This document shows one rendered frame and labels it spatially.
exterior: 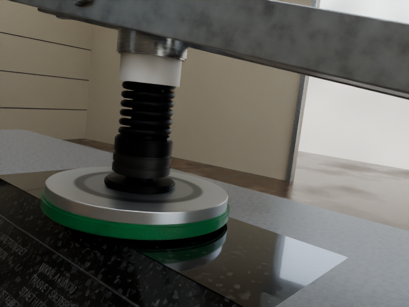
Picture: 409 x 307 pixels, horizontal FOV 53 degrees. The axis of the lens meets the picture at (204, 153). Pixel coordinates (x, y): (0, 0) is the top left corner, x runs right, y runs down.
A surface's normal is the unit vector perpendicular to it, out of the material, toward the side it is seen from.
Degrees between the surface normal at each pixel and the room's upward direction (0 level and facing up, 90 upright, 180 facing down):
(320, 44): 90
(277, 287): 0
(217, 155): 90
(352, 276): 0
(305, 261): 0
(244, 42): 90
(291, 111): 90
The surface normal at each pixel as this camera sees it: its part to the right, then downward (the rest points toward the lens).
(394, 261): 0.11, -0.98
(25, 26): 0.86, 0.17
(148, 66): 0.04, 0.15
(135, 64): -0.33, 0.10
